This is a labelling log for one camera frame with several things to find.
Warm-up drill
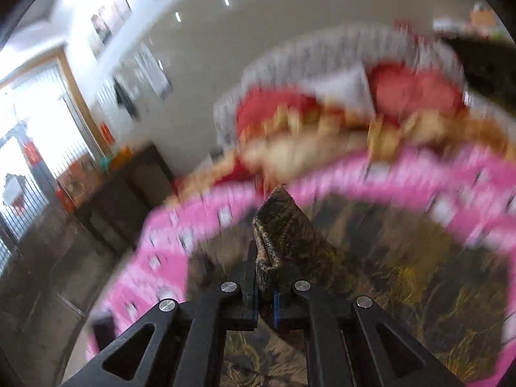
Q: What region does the dark yellow patterned garment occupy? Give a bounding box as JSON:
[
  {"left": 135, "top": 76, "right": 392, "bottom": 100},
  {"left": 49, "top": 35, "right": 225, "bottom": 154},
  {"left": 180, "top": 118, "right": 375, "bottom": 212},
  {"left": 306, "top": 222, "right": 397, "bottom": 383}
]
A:
[{"left": 185, "top": 183, "right": 512, "bottom": 387}]

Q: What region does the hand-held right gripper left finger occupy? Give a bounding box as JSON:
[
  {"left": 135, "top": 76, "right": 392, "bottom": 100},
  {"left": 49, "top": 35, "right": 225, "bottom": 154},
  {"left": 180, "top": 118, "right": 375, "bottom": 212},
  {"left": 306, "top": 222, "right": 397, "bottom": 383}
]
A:
[{"left": 60, "top": 241, "right": 259, "bottom": 387}]

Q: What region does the black hanging cloth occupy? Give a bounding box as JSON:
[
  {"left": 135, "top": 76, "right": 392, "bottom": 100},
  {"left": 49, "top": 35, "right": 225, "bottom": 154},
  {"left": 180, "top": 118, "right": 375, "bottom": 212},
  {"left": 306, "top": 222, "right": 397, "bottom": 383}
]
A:
[{"left": 114, "top": 76, "right": 138, "bottom": 121}]

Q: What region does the wall poster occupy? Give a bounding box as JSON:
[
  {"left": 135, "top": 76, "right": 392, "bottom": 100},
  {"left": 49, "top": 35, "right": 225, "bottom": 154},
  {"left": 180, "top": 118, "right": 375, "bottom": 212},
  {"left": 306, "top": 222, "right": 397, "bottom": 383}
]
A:
[{"left": 89, "top": 0, "right": 134, "bottom": 51}]

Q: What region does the pink penguin printed blanket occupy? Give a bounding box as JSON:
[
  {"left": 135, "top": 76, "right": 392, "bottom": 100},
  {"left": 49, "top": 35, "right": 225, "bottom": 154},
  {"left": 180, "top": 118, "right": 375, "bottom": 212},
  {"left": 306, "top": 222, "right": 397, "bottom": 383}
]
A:
[{"left": 86, "top": 145, "right": 516, "bottom": 387}]

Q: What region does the dark wooden cabinet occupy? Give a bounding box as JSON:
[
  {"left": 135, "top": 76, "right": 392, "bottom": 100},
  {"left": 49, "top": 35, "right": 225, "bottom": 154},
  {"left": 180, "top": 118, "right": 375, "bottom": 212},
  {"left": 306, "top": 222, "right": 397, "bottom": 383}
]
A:
[{"left": 74, "top": 143, "right": 175, "bottom": 251}]

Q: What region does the red and yellow blanket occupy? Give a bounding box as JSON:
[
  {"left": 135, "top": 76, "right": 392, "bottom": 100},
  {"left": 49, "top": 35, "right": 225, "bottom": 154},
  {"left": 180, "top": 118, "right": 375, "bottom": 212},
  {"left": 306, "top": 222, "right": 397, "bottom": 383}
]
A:
[{"left": 173, "top": 62, "right": 516, "bottom": 194}]

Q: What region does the white wall chart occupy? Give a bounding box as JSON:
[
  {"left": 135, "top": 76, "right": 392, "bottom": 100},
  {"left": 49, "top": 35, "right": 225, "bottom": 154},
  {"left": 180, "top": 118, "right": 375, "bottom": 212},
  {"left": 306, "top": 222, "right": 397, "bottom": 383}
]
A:
[{"left": 135, "top": 47, "right": 173, "bottom": 101}]

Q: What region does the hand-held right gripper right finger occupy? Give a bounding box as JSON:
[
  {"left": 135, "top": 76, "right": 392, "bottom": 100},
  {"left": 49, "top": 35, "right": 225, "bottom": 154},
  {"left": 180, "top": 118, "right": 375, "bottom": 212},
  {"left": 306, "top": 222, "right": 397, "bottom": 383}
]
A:
[{"left": 273, "top": 264, "right": 465, "bottom": 387}]

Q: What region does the window with metal grille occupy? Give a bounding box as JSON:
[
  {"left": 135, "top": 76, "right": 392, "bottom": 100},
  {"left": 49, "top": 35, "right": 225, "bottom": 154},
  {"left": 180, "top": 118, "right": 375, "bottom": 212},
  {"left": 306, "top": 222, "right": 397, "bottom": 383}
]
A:
[{"left": 0, "top": 54, "right": 99, "bottom": 277}]

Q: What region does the brown printed box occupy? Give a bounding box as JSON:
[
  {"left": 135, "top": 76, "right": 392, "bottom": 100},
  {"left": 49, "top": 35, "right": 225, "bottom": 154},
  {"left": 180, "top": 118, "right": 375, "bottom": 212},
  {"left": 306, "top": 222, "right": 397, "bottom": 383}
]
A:
[{"left": 55, "top": 156, "right": 102, "bottom": 213}]

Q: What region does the orange bag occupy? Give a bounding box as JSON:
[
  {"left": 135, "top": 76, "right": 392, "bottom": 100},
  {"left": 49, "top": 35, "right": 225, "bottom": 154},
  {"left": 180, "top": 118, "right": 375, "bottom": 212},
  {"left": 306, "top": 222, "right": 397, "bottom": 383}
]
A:
[{"left": 109, "top": 147, "right": 134, "bottom": 171}]

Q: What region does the red window sticker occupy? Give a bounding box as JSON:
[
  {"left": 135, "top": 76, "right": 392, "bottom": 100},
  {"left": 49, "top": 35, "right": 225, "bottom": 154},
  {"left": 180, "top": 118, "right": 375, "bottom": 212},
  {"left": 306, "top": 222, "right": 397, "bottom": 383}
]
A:
[{"left": 22, "top": 141, "right": 42, "bottom": 167}]

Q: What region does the white cloth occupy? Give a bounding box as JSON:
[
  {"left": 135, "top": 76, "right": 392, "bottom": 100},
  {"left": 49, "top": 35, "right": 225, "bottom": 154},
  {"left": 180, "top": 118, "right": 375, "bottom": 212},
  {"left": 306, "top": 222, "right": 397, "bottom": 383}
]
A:
[{"left": 308, "top": 68, "right": 376, "bottom": 114}]

